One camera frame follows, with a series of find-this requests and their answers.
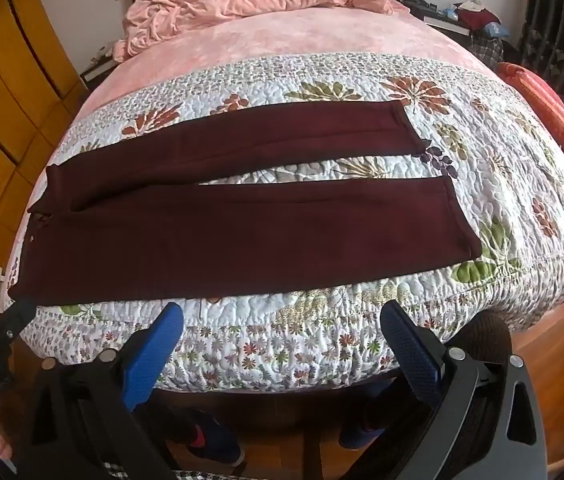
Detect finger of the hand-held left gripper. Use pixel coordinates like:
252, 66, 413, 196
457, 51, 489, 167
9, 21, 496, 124
0, 299, 38, 353

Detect dark red cloth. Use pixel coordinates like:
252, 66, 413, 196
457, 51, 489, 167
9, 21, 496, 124
456, 6, 502, 31

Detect maroon pants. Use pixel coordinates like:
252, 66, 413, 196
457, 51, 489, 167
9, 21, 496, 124
7, 100, 482, 307

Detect blue and pink shoe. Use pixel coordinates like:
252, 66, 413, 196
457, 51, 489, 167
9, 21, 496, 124
182, 409, 245, 467
339, 407, 387, 450

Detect wooden wardrobe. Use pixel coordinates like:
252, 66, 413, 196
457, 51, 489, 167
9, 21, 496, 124
0, 0, 88, 311

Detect dark bedside table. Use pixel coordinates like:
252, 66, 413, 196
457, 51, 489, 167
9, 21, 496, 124
79, 45, 123, 91
402, 0, 517, 51

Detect red cushion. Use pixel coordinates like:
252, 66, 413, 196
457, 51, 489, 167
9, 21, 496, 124
494, 61, 564, 156

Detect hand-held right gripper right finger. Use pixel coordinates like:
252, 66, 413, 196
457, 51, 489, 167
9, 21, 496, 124
379, 300, 548, 480

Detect plaid cloth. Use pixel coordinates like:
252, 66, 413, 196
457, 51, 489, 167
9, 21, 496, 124
469, 32, 506, 68

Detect pink bed sheet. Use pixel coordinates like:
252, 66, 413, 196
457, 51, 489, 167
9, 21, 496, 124
74, 7, 492, 131

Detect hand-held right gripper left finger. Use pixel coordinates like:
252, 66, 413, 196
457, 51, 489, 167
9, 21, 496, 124
29, 302, 185, 480

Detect floral quilted bedspread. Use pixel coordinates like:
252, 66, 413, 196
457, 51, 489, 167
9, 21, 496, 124
9, 52, 564, 393

